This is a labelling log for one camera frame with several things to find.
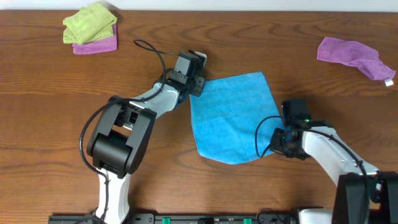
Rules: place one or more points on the folded green cloth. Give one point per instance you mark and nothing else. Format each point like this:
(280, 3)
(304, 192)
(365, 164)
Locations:
(91, 23)

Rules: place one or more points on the crumpled purple cloth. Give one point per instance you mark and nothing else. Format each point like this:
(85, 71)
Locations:
(355, 54)

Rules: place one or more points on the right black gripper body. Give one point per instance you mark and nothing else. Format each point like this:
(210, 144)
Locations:
(279, 144)

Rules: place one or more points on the blue cloth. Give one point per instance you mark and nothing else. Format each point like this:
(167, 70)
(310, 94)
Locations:
(234, 118)

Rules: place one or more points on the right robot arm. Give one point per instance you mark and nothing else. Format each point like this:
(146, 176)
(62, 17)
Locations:
(364, 194)

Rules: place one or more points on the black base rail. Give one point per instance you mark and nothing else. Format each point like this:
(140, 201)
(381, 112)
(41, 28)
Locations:
(186, 219)

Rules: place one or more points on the folded purple cloth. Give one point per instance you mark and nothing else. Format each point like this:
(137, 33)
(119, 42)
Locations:
(108, 44)

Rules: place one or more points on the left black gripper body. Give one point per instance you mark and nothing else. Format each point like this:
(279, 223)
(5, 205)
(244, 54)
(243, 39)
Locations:
(196, 85)

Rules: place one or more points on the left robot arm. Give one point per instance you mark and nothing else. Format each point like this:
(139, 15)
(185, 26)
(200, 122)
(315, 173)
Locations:
(120, 138)

